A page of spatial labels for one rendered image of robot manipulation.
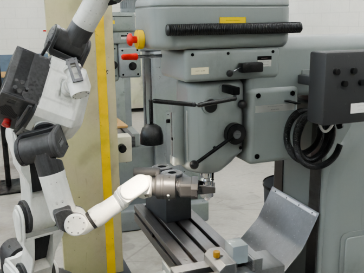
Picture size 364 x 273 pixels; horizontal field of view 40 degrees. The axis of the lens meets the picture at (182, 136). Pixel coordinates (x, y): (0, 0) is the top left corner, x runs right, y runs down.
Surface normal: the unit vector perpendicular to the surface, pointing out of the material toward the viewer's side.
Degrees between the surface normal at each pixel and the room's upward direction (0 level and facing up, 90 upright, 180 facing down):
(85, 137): 90
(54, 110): 58
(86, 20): 109
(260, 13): 90
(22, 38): 90
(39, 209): 81
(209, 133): 90
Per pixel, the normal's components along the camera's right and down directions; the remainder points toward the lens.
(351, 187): 0.36, 0.18
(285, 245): -0.68, -0.61
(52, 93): 0.52, -0.37
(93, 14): 0.22, 0.53
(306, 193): -0.93, 0.09
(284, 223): -0.84, -0.36
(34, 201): 0.62, 0.25
